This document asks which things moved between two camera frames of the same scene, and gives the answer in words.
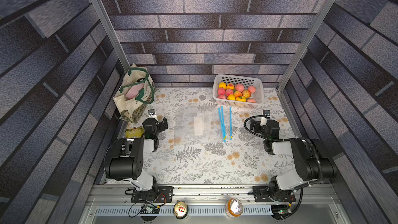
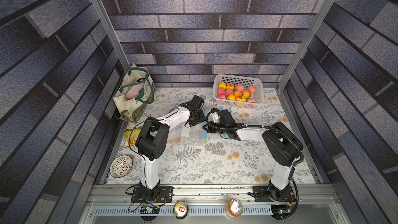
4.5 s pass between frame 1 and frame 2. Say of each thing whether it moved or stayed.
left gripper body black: moved
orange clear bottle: stayed
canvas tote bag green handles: stayed
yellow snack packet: stayed
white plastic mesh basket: stayed
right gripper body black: moved
